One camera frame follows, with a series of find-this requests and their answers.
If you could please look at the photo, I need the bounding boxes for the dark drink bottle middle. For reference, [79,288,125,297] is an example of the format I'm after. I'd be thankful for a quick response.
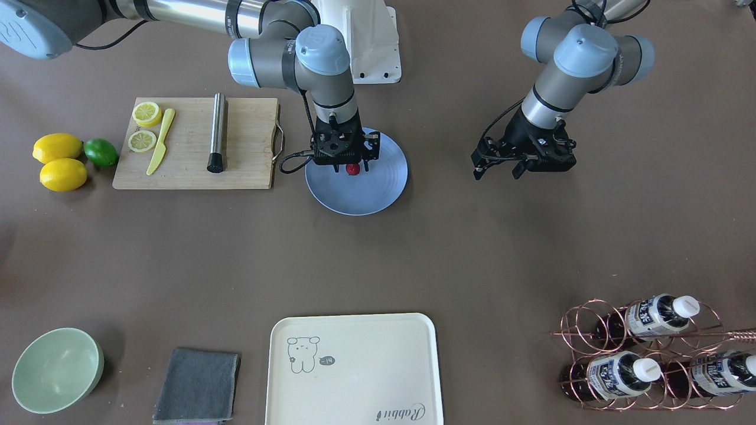
[593,293,701,349]

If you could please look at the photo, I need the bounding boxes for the dark drink bottle back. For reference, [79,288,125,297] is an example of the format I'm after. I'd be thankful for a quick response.
[664,350,755,399]

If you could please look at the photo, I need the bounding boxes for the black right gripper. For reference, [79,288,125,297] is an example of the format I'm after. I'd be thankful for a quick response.
[311,113,380,173]

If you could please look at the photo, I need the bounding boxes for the cream plastic tray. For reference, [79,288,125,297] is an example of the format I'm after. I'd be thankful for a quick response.
[265,313,445,424]

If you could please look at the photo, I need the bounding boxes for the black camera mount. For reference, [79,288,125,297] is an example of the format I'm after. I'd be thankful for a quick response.
[471,136,501,167]

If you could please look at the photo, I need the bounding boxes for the yellow plastic knife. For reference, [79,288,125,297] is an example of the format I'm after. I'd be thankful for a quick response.
[146,108,176,175]

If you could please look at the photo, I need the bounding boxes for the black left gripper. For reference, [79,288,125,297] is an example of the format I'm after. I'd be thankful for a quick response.
[473,110,577,181]

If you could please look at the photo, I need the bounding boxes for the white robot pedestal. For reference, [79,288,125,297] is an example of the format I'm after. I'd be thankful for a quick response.
[313,1,402,84]

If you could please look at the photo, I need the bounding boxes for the lemon slice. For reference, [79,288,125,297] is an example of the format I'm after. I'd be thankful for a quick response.
[127,130,158,153]
[131,102,163,128]

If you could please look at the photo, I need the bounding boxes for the dark drink bottle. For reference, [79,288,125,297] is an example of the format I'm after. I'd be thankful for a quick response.
[664,350,755,399]
[559,351,662,403]
[593,293,701,349]

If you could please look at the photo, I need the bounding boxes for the copper wire bottle rack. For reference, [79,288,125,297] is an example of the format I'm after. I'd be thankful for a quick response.
[553,299,754,411]

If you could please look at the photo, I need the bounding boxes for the dark drink bottle front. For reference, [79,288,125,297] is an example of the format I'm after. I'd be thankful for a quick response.
[559,351,662,403]

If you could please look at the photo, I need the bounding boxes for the wooden cutting board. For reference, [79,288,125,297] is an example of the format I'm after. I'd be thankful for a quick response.
[112,97,280,190]

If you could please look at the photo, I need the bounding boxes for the green bowl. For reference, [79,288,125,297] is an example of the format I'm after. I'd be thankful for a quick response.
[12,328,105,414]

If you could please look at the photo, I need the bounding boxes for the grey folded cloth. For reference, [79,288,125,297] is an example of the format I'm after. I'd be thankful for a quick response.
[153,349,240,424]

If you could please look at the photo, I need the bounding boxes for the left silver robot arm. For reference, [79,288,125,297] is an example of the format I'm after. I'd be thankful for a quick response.
[471,1,654,179]

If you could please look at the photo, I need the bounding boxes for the yellow lemon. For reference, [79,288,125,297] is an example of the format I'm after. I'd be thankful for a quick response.
[32,133,83,164]
[40,158,87,192]

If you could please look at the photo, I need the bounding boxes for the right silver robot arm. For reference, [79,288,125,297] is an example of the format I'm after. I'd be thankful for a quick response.
[2,1,380,169]

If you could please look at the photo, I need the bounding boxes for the blue plate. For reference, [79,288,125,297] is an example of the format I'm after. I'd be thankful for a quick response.
[305,133,408,216]

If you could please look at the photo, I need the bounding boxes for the green lime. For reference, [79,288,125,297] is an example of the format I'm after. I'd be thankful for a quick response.
[83,138,119,167]

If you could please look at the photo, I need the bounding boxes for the steel muddler black tip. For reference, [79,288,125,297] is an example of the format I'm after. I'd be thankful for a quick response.
[206,92,227,173]

